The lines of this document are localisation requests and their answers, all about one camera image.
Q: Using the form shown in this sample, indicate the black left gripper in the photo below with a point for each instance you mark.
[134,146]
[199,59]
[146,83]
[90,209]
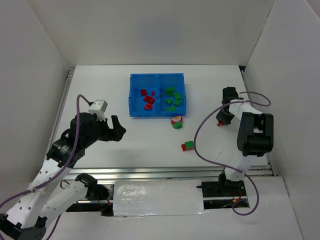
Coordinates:
[110,131]

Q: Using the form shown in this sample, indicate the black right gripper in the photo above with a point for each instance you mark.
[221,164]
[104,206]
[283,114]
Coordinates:
[223,116]

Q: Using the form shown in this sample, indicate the red green lego stack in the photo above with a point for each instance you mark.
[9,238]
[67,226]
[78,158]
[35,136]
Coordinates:
[188,145]

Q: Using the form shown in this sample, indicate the flower lego stack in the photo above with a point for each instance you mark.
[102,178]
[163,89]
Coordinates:
[177,122]

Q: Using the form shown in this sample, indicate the green square lego brick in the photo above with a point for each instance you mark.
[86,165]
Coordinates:
[177,99]

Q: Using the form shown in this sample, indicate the green 2x4 lego plate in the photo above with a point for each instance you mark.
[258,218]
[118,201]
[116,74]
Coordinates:
[170,109]

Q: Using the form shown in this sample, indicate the green stepped lego brick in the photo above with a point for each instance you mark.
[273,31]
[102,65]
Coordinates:
[168,91]

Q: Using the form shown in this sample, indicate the red arch lego piece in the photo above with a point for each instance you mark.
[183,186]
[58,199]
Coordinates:
[148,106]

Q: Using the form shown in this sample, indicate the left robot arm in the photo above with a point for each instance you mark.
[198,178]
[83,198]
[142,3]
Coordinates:
[36,208]

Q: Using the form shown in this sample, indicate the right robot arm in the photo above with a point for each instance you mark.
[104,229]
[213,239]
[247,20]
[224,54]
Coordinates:
[255,136]

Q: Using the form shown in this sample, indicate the blue two-compartment bin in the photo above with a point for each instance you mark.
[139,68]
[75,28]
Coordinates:
[156,82]

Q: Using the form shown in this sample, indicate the white foil sheet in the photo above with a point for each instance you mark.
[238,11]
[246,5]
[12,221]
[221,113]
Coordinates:
[157,198]

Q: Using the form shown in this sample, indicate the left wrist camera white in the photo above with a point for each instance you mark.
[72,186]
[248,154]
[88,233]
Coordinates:
[98,108]

